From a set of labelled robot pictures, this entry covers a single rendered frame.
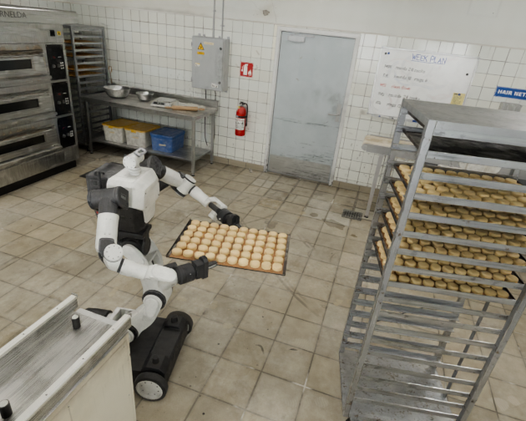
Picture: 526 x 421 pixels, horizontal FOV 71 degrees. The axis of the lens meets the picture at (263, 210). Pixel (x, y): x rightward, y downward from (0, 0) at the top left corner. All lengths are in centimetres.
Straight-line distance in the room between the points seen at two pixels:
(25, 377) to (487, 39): 523
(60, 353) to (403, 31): 483
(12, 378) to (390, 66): 487
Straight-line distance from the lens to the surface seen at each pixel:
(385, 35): 531
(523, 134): 167
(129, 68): 668
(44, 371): 173
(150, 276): 172
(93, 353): 165
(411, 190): 161
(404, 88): 534
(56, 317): 188
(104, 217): 178
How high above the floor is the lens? 207
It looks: 26 degrees down
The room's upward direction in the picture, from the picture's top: 6 degrees clockwise
